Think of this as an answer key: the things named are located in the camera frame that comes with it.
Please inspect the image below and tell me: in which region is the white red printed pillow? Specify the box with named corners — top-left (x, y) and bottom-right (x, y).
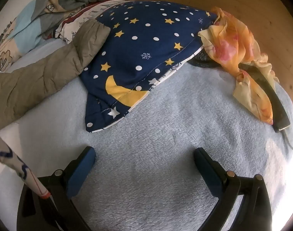
top-left (44, 1), bottom-right (120, 44)

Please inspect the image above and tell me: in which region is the black long flat device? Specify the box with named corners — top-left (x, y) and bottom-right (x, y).
top-left (240, 63), bottom-right (290, 133)

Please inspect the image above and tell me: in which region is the olive puffer jacket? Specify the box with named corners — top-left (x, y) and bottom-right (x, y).
top-left (0, 18), bottom-right (111, 130)

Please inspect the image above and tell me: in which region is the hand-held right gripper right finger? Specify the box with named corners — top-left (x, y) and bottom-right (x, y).
top-left (194, 147), bottom-right (273, 231)

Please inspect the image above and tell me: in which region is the white patterned cloth strip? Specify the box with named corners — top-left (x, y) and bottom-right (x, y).
top-left (0, 129), bottom-right (65, 231)

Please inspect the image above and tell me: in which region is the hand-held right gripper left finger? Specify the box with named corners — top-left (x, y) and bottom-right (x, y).
top-left (17, 146), bottom-right (96, 231)

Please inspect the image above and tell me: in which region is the dark patterned cloth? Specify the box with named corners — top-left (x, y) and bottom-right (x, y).
top-left (187, 50), bottom-right (225, 71)

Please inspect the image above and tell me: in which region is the orange floral scarf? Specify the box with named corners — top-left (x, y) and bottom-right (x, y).
top-left (198, 7), bottom-right (280, 126)

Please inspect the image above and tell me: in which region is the grey thin cable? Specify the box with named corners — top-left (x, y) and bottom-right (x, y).
top-left (283, 128), bottom-right (293, 153)

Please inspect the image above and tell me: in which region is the navy star print pillow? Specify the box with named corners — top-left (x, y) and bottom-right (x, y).
top-left (79, 0), bottom-right (218, 133)

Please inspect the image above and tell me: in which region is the patchwork tree print quilt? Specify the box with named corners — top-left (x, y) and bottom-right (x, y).
top-left (0, 0), bottom-right (106, 74)

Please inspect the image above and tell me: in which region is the light blue fleece blanket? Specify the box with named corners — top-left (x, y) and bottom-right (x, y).
top-left (0, 63), bottom-right (293, 231)

